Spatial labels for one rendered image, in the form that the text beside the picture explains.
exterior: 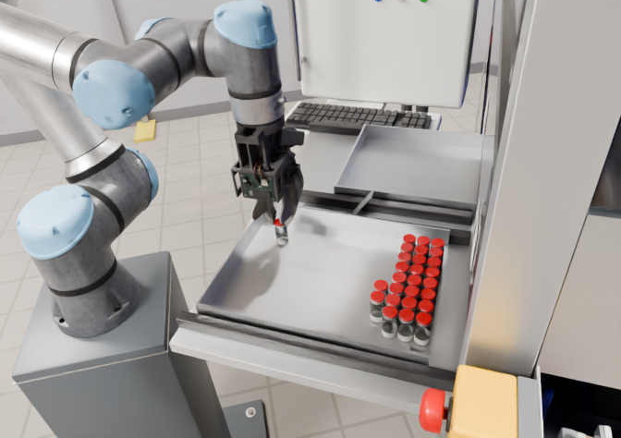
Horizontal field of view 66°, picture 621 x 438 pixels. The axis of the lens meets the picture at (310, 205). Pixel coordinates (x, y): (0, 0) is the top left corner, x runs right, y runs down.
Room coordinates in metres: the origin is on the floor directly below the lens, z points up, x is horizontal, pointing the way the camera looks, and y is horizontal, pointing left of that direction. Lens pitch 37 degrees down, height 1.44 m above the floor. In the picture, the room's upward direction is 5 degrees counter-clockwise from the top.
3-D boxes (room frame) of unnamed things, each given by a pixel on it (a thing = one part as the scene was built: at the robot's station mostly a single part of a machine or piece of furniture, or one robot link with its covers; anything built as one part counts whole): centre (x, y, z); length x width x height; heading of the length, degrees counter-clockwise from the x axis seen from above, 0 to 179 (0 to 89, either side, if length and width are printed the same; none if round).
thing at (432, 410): (0.25, -0.11, 0.99); 0.04 x 0.04 x 0.04; 69
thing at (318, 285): (0.55, -0.02, 0.90); 0.34 x 0.26 x 0.04; 68
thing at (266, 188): (0.63, 0.06, 1.08); 0.09 x 0.08 x 0.12; 159
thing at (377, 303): (0.46, -0.08, 0.90); 0.02 x 0.02 x 0.05
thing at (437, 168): (0.82, -0.25, 0.90); 0.34 x 0.26 x 0.04; 69
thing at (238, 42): (0.64, 0.07, 1.24); 0.09 x 0.08 x 0.11; 69
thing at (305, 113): (1.23, -0.15, 0.82); 0.40 x 0.14 x 0.02; 67
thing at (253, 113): (0.64, 0.06, 1.16); 0.08 x 0.08 x 0.05
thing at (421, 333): (0.49, -0.17, 0.90); 0.18 x 0.02 x 0.05; 158
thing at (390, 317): (0.51, -0.12, 0.90); 0.18 x 0.02 x 0.05; 158
